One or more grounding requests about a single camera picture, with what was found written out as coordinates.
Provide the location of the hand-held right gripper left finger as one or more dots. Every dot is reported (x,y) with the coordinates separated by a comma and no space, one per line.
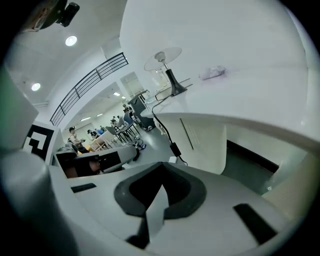
(100,200)

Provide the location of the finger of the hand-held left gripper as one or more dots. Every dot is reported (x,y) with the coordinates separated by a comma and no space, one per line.
(128,155)

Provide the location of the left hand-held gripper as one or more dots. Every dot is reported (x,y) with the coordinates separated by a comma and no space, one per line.
(40,142)

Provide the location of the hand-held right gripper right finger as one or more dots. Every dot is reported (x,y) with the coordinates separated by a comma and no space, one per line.
(212,225)

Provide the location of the table lamp with cream shade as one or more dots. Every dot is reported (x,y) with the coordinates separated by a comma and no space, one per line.
(175,80)

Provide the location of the person's left hand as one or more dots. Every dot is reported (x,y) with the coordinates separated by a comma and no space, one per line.
(93,167)

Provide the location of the black equipment backpack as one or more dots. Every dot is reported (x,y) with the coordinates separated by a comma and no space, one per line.
(137,153)

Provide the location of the grey chair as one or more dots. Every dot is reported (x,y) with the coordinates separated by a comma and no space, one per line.
(112,131)

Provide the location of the wooden table with white cloth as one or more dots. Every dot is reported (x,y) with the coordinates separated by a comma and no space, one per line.
(100,142)

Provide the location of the blue chair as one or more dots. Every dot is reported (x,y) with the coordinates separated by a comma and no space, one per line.
(128,120)

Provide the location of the black tall machine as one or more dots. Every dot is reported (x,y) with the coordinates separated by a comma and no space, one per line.
(140,110)

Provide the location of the black balcony railing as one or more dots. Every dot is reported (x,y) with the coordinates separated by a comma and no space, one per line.
(98,71)

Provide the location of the purple white tissue pack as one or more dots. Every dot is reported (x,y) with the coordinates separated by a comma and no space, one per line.
(212,72)

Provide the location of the white cylindrical table pedestal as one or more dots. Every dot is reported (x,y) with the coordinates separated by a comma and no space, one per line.
(210,145)

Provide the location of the black head-mounted camera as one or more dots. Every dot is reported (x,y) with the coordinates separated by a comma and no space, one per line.
(68,13)

